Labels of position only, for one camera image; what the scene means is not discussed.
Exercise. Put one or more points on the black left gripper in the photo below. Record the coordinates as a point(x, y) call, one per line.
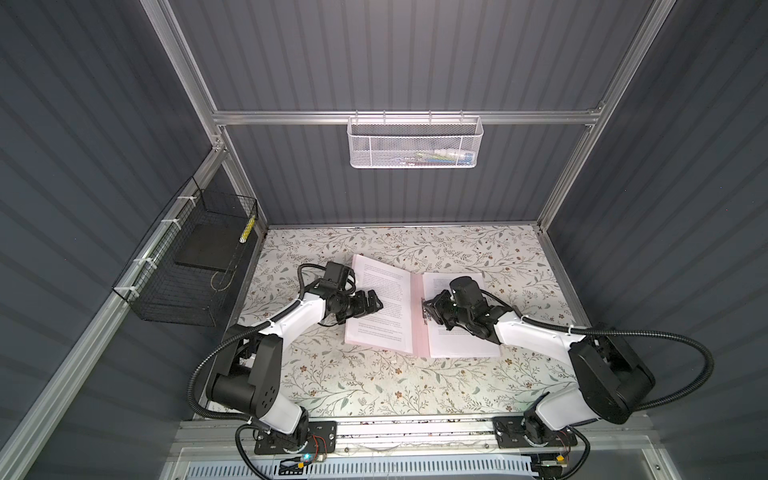
point(362, 309)

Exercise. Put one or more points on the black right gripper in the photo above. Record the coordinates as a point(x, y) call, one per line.
point(434, 308)

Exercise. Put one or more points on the pink file folder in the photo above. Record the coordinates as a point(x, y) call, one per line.
point(419, 340)

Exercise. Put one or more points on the printed paper sheet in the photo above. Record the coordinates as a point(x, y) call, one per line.
point(456, 343)
point(390, 327)

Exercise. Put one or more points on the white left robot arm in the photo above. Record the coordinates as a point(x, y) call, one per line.
point(246, 367)

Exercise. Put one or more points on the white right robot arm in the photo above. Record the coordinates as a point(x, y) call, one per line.
point(611, 381)

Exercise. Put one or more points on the floral table mat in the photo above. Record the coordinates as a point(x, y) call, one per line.
point(331, 378)

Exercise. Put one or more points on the pens in white basket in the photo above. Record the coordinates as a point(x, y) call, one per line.
point(441, 157)

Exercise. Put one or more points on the white ventilation grille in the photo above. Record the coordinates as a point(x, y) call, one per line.
point(402, 467)

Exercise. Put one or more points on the white wire mesh basket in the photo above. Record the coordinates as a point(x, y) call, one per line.
point(373, 141)

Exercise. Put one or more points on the black wire mesh basket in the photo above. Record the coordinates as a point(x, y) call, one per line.
point(188, 270)

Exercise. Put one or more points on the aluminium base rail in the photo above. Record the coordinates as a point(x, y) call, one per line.
point(206, 449)

